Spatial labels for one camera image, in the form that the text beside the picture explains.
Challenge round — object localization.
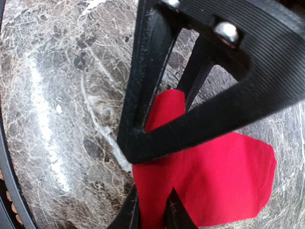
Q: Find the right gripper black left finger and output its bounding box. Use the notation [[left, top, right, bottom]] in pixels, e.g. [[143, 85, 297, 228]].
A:
[[107, 186, 140, 229]]

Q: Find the white black finger of the left gripper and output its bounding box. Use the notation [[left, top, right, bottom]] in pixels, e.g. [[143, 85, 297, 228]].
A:
[[117, 0, 305, 164]]

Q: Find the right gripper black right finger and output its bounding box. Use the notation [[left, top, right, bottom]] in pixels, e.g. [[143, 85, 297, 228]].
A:
[[165, 188, 198, 229]]

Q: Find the red santa sock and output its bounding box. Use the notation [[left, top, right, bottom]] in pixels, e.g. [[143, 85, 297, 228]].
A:
[[132, 89, 278, 229]]

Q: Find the black front rail base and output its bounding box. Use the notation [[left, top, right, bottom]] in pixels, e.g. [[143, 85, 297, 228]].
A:
[[0, 0, 36, 229]]

